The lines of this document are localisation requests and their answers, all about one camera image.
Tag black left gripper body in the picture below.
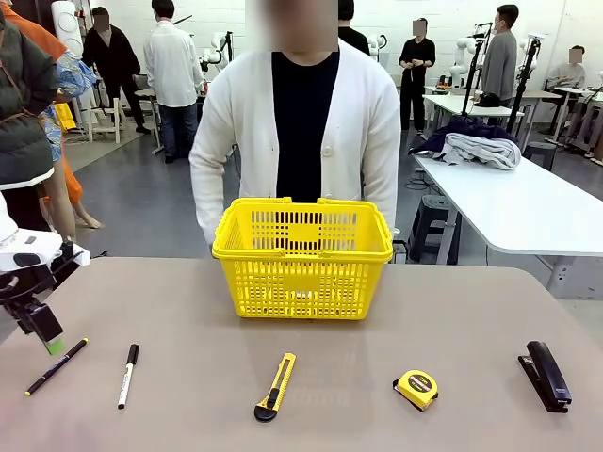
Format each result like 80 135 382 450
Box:
0 268 72 315

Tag black pen with yellow ends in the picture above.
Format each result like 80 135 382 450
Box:
24 337 90 397

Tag yellow utility knife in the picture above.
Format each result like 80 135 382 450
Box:
253 351 298 423

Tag black stapler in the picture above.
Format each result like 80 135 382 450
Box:
517 340 573 414

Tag yellow plastic shopping basket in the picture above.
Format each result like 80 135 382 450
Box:
211 196 395 322

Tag person in white shirt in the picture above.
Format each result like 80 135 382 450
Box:
143 0 204 164

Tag person in white cardigan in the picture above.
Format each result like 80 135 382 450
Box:
188 0 402 246

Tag person in black outfit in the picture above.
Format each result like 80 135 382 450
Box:
399 17 437 136

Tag person in grey sweater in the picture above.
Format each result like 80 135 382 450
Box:
480 4 519 107

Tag seated person in light top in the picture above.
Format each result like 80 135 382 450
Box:
546 45 587 91

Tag bare mannequin legs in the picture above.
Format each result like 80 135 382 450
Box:
40 173 103 241

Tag white marker with black cap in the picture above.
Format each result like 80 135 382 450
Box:
117 343 140 411

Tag yellow bag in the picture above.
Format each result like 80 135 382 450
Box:
54 102 77 132

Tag white wooden chair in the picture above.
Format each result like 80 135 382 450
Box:
83 96 128 144

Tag dark green padded jacket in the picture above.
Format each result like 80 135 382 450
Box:
0 13 60 192

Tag blue patterned garment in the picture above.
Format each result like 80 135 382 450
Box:
44 49 100 164

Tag orange garment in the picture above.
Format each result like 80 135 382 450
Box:
0 0 85 204

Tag white cylindrical appliance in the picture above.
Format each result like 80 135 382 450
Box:
50 0 86 58

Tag yellow tape measure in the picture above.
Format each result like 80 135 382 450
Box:
391 368 439 413

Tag grey plastic stool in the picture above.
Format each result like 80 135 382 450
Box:
523 140 559 171
407 195 461 266

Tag long white background table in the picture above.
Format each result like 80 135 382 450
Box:
422 92 525 137

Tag pile of clothes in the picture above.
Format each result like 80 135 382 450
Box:
408 116 518 159

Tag grey crumpled garment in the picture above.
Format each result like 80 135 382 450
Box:
444 132 523 171

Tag large white table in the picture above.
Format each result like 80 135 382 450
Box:
413 154 603 300

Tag black tripod stand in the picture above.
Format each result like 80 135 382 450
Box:
507 35 544 136
460 22 496 118

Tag white background desk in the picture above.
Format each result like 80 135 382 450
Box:
553 86 603 145

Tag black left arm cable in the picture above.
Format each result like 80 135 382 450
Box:
46 238 85 289

